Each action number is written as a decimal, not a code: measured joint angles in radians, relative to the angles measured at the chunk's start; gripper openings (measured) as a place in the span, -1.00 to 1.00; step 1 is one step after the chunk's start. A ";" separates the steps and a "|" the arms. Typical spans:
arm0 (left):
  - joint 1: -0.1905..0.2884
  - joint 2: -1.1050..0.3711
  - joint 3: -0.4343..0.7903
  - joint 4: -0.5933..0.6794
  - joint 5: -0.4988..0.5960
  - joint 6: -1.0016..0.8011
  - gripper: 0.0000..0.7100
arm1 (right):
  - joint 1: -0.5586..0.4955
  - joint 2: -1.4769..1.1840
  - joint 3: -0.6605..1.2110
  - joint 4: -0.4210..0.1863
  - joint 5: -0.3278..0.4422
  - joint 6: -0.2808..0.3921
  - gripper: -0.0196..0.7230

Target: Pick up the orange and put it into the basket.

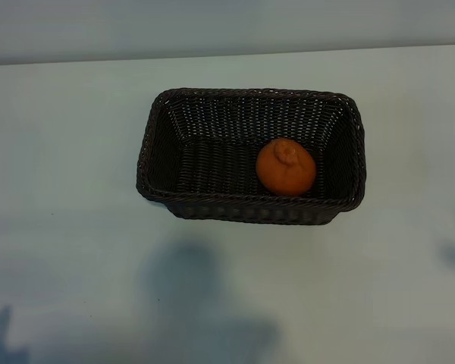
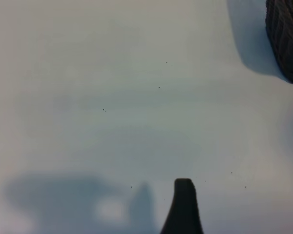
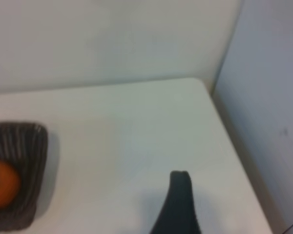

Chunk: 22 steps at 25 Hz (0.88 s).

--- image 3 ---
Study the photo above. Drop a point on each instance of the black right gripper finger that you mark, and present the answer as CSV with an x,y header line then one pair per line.
x,y
179,207

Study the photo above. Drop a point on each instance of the dark brown wicker basket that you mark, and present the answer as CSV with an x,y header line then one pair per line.
x,y
31,175

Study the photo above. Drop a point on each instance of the orange fruit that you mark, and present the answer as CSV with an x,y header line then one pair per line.
x,y
3,185

